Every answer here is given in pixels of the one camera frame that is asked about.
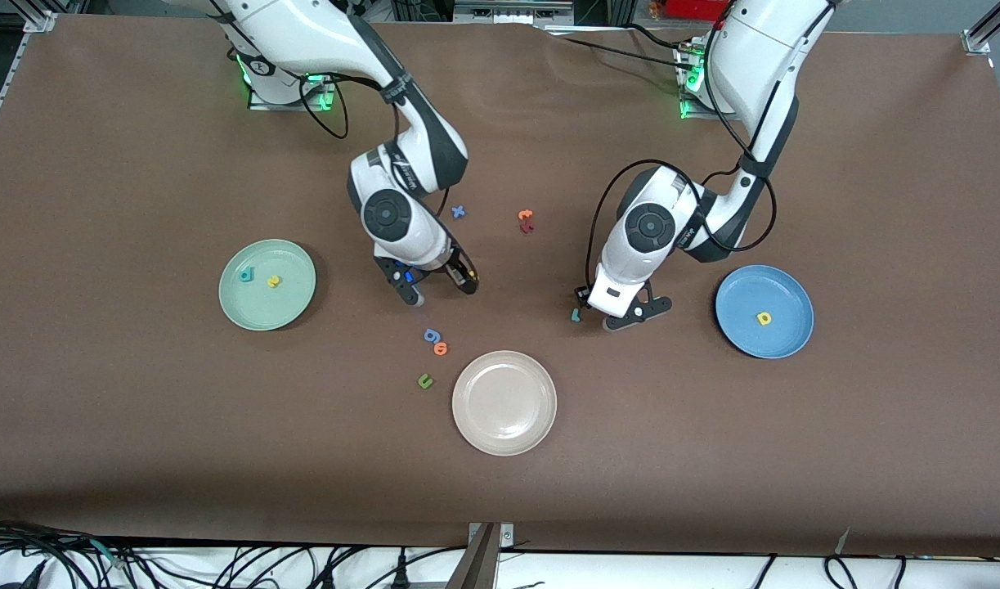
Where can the aluminium frame profile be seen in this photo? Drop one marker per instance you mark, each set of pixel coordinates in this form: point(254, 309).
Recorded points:
point(25, 57)
point(986, 33)

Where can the metal bracket at table edge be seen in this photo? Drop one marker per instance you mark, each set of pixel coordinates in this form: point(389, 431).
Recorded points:
point(483, 564)

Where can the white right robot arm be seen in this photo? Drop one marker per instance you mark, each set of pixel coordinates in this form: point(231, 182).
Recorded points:
point(401, 221)

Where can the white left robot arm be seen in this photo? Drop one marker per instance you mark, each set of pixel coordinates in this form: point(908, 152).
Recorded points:
point(647, 237)

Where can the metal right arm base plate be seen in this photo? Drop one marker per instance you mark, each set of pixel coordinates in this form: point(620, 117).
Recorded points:
point(271, 103)

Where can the red box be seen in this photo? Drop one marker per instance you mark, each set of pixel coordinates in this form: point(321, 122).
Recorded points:
point(688, 8)

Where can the white tape scrap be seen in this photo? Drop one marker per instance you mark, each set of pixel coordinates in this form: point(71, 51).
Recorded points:
point(841, 544)

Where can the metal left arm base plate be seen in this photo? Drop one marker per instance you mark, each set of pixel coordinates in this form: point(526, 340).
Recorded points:
point(689, 111)

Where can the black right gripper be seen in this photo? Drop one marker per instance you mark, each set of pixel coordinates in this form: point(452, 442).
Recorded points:
point(459, 269)

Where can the beige plate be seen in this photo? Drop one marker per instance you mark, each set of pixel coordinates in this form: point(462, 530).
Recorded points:
point(504, 402)

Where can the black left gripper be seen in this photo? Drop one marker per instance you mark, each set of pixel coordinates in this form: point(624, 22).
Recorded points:
point(583, 293)

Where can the light green plate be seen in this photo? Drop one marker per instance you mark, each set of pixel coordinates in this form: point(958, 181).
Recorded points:
point(267, 301)

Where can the blue plate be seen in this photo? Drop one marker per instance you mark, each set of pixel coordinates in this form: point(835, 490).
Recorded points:
point(786, 294)

